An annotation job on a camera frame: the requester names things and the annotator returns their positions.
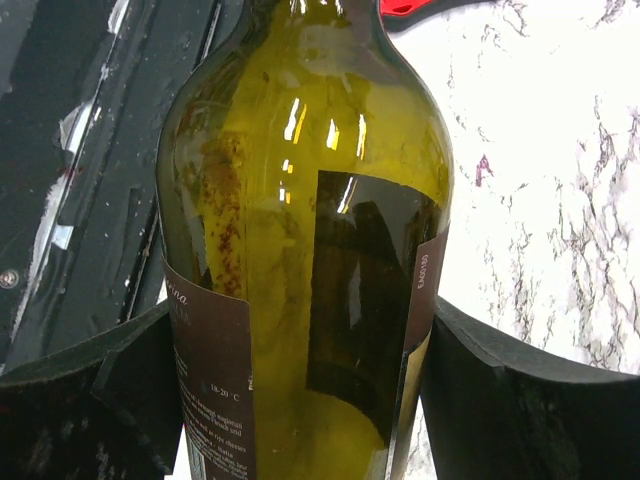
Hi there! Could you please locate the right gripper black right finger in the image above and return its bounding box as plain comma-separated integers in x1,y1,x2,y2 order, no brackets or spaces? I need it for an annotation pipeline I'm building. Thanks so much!
422,299,639,479

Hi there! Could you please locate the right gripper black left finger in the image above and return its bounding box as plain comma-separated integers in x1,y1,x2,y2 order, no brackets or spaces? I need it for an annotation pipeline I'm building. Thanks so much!
1,303,183,479

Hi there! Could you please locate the green wine bottle brown label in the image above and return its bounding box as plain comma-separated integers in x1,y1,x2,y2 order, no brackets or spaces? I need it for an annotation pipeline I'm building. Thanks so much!
156,1,453,479

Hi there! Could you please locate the red black utility knife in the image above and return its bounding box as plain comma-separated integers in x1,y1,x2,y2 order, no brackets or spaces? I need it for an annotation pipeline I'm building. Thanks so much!
380,0,482,32

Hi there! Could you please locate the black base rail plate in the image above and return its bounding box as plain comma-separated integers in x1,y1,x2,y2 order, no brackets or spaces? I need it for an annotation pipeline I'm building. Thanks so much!
1,1,242,371

